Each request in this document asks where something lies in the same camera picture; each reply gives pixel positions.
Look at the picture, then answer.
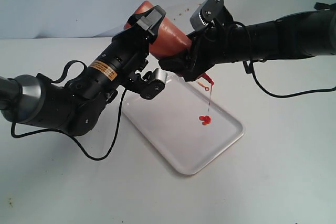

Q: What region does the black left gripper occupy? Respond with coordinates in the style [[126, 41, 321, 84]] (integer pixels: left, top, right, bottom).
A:
[[111, 5, 166, 95]]

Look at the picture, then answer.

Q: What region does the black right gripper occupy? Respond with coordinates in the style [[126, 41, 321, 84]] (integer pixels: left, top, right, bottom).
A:
[[159, 20, 236, 82]]

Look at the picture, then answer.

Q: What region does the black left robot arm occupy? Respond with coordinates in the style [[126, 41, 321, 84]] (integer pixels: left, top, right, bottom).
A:
[[1, 6, 167, 136]]

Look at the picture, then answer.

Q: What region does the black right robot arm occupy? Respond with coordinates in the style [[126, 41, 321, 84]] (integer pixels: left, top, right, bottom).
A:
[[159, 2, 335, 82]]

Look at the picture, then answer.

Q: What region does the red sauce blob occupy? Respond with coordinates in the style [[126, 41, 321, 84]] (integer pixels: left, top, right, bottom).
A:
[[198, 115, 211, 125]]

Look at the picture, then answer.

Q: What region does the white rectangular plastic tray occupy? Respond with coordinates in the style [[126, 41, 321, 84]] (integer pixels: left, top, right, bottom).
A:
[[122, 75, 245, 175]]

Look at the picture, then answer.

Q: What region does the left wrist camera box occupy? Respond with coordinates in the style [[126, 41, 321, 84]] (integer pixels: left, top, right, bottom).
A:
[[140, 68, 167, 100]]

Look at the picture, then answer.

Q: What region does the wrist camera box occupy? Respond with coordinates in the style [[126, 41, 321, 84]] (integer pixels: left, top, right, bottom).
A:
[[190, 0, 224, 31], [140, 68, 167, 100]]

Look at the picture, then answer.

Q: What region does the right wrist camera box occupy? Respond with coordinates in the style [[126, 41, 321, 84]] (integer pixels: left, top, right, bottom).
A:
[[190, 0, 224, 31]]

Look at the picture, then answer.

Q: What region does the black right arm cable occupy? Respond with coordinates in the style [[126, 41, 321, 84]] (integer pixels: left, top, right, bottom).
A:
[[225, 22, 336, 98]]

